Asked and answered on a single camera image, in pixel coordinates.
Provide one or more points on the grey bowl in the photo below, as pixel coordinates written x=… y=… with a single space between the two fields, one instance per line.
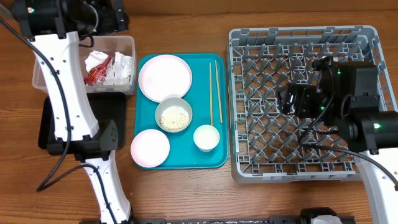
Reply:
x=172 y=102

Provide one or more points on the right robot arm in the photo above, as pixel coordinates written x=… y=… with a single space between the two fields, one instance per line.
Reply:
x=346 y=97

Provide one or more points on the grey dishwasher rack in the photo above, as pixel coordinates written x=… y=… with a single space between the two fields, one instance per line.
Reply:
x=261 y=60

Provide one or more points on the small white plate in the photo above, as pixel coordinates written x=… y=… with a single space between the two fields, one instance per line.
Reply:
x=150 y=148

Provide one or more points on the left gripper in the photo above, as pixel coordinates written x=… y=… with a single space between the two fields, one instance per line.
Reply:
x=109 y=9

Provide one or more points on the uncooked rice pile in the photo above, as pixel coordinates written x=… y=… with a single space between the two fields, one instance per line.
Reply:
x=174 y=119

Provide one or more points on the red snack wrapper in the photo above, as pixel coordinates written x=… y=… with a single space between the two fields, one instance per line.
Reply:
x=97 y=75

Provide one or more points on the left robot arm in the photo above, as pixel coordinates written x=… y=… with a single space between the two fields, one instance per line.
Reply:
x=53 y=29

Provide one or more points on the teal serving tray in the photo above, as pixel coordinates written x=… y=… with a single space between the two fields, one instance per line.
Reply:
x=184 y=154

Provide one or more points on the black rectangular tray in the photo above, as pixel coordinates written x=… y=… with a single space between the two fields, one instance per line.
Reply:
x=105 y=105

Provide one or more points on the clear plastic waste bin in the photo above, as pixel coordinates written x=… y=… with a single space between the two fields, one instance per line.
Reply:
x=109 y=44

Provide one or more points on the white napkin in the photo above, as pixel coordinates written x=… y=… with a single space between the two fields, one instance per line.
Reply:
x=120 y=71

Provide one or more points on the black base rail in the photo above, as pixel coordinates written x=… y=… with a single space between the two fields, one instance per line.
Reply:
x=307 y=215

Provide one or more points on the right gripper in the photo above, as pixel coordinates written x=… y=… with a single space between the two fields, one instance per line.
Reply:
x=292 y=101

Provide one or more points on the large white plate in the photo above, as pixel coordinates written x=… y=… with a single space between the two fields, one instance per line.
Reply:
x=165 y=76

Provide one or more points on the white cup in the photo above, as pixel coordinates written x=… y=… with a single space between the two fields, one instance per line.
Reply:
x=206 y=137

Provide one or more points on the cardboard backdrop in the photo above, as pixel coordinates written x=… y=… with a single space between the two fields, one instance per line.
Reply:
x=211 y=7

